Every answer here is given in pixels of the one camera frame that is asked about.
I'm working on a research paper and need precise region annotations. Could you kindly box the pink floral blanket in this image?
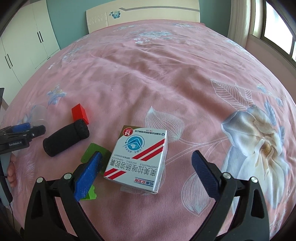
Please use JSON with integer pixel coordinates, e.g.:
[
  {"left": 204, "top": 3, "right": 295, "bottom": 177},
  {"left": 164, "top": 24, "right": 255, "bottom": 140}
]
[{"left": 0, "top": 22, "right": 296, "bottom": 241}]

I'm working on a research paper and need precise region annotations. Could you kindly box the green plastic piece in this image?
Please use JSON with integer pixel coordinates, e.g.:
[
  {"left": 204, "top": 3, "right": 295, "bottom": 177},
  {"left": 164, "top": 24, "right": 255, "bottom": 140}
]
[{"left": 80, "top": 143, "right": 111, "bottom": 201}]

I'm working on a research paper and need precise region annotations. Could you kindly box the person's left hand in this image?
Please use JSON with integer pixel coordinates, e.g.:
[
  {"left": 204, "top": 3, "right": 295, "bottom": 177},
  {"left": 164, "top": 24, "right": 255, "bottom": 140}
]
[{"left": 6, "top": 154, "right": 17, "bottom": 187}]

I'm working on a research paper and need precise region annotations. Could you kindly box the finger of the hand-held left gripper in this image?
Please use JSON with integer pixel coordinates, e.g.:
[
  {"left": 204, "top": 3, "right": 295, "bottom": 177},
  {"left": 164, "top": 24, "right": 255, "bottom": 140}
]
[
  {"left": 0, "top": 123, "right": 31, "bottom": 134},
  {"left": 23, "top": 125, "right": 46, "bottom": 140}
]

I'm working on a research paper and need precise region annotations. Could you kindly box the cream bed headboard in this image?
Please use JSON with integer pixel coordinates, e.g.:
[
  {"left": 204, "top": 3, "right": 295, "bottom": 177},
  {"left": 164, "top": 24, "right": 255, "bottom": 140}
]
[{"left": 86, "top": 0, "right": 200, "bottom": 35}]

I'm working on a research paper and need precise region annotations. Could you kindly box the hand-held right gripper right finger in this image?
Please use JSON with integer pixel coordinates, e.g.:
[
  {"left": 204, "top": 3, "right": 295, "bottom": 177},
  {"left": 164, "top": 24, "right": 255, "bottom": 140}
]
[{"left": 191, "top": 151, "right": 270, "bottom": 241}]

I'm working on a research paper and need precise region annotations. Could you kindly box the window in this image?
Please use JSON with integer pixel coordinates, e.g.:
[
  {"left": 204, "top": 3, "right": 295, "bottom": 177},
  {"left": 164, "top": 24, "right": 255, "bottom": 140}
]
[{"left": 252, "top": 0, "right": 296, "bottom": 61}]

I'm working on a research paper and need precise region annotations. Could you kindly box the white wardrobe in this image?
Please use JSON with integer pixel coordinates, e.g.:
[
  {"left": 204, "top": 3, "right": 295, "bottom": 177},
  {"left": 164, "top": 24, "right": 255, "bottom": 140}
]
[{"left": 0, "top": 0, "right": 61, "bottom": 87}]

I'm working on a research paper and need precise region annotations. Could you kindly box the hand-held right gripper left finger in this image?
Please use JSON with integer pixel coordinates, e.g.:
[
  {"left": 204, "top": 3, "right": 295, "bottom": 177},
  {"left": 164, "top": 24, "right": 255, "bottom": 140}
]
[{"left": 24, "top": 152, "right": 103, "bottom": 241}]

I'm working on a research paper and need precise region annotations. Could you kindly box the red block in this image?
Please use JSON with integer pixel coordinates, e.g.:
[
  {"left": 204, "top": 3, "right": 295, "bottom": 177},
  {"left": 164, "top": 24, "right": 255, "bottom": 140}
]
[{"left": 72, "top": 103, "right": 89, "bottom": 124}]

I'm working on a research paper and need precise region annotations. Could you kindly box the black small box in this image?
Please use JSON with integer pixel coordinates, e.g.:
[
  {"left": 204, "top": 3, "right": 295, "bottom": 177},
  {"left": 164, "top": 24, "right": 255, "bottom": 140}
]
[{"left": 43, "top": 119, "right": 90, "bottom": 157}]

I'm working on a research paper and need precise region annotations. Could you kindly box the white red-striped medicine box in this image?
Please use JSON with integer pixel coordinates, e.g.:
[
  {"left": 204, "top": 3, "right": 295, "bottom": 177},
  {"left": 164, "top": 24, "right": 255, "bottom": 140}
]
[{"left": 103, "top": 125, "right": 168, "bottom": 194}]

